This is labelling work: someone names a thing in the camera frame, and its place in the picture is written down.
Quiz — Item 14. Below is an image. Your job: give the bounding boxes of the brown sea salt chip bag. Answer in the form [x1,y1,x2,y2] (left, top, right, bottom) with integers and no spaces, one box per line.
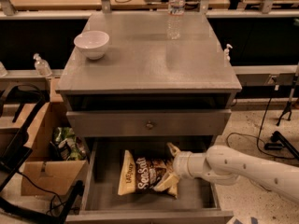
[118,150,178,198]

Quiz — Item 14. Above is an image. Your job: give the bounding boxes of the clear plastic water bottle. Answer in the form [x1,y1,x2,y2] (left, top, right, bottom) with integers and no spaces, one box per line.
[167,0,185,40]

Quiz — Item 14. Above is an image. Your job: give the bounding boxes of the open grey middle drawer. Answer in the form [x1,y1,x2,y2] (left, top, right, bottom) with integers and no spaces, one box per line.
[66,138,233,224]

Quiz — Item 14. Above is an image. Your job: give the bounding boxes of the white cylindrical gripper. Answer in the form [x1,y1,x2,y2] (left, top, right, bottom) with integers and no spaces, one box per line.
[153,142,206,192]

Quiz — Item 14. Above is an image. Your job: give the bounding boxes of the white ceramic bowl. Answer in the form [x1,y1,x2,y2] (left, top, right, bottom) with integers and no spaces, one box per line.
[74,31,109,60]

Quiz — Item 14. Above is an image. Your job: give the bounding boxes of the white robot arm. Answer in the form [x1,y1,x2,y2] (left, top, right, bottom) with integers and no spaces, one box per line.
[154,143,299,203]

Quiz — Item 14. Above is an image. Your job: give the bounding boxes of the small white pump bottle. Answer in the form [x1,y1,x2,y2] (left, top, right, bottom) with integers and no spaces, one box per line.
[223,44,233,62]

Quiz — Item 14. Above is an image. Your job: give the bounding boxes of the black floor cable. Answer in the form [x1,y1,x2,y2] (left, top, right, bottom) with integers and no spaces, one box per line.
[225,84,299,161]

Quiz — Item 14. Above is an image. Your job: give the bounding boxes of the black tripod stand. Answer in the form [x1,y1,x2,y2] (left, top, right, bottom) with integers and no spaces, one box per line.
[264,73,299,160]

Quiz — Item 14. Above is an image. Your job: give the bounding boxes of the grey wooden drawer cabinet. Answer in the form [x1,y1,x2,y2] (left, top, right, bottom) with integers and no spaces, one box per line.
[55,11,243,224]

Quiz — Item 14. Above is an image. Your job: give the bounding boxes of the open cardboard box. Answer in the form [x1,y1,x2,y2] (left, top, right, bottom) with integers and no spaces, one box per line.
[0,77,90,198]

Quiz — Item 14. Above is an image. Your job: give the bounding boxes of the round metal drawer knob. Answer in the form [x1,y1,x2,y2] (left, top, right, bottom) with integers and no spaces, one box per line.
[146,120,155,130]

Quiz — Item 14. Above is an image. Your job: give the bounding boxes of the black chair frame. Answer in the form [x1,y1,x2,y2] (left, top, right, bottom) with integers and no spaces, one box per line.
[0,83,84,224]

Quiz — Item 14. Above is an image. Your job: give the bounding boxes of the clear sanitizer pump bottle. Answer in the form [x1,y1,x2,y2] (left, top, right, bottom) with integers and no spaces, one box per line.
[34,53,52,77]

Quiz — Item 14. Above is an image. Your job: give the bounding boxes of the green snack bags in box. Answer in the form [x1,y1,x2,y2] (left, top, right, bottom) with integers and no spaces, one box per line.
[50,127,87,161]

